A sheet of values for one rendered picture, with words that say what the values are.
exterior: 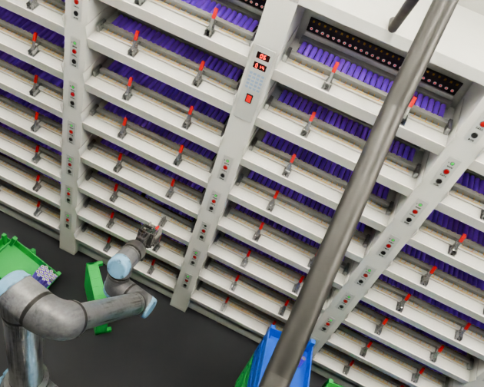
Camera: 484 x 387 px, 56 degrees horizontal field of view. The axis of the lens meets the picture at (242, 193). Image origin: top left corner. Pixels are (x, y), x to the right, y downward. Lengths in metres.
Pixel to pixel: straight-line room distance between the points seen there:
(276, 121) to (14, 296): 1.00
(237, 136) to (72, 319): 0.84
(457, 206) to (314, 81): 0.65
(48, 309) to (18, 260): 1.22
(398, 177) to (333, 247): 1.26
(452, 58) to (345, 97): 0.33
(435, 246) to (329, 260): 1.43
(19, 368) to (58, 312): 0.39
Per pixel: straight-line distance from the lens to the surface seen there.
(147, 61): 1.78
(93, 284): 2.38
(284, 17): 1.50
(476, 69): 1.49
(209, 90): 1.70
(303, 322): 0.42
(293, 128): 1.65
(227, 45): 1.60
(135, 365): 2.41
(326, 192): 1.76
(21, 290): 1.45
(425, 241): 1.84
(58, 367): 2.39
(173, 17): 1.67
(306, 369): 2.03
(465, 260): 1.89
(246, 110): 1.64
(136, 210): 2.24
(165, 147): 1.98
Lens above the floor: 2.17
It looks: 41 degrees down
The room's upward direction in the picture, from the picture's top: 22 degrees clockwise
